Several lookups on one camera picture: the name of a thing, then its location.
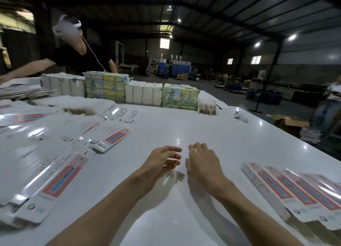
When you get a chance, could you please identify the person's right hand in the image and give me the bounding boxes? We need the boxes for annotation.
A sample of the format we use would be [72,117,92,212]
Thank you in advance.
[185,142,233,199]

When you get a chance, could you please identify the person's left hand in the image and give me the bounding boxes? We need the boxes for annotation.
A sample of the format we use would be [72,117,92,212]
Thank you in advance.
[133,145,183,189]

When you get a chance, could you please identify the pile of carton blanks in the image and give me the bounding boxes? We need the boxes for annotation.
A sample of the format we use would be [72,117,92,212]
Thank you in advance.
[0,96,145,228]

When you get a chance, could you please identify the person's right forearm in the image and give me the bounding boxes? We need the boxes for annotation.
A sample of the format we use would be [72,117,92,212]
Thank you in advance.
[216,182,304,246]

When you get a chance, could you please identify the person's left forearm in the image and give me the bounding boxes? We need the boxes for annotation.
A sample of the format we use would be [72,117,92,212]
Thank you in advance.
[48,171,155,246]

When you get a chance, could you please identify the small beige card stack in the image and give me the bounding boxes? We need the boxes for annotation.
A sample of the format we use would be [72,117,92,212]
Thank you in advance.
[197,102,217,116]

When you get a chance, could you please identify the small white object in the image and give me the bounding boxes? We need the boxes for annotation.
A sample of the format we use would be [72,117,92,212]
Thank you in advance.
[233,110,249,123]

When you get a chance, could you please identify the row of white cartons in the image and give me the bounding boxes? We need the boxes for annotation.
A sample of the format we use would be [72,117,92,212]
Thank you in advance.
[41,73,87,98]
[125,81,163,106]

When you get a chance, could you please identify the green printed carton bundle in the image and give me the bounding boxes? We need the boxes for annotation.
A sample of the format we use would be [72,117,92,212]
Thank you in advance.
[162,83,200,111]

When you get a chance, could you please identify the green yellow carton bundle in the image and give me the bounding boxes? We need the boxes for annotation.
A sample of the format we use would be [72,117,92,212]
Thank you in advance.
[83,71,130,103]

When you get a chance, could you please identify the blue bins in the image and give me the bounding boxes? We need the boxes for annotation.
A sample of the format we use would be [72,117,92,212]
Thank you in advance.
[245,90,283,105]

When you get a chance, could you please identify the black floor stand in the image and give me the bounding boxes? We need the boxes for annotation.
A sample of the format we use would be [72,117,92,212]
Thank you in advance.
[249,67,278,114]

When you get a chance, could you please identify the open cardboard box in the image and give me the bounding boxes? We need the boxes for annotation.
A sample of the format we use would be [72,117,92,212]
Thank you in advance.
[272,114,310,136]

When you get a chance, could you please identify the blue machine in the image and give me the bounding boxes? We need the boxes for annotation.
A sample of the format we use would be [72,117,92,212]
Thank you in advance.
[158,57,191,77]

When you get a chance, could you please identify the white plastic bags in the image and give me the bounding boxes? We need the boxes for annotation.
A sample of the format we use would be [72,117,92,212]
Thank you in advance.
[300,127,321,144]

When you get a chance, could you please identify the pile of grey flat sheets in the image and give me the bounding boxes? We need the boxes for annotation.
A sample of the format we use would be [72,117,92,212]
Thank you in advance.
[0,83,54,101]

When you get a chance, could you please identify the white headset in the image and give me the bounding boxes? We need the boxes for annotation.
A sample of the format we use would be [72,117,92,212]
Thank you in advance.
[52,15,82,38]

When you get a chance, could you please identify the dark grey cabinet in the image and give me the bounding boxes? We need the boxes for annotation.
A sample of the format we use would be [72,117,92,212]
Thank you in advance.
[2,30,38,73]

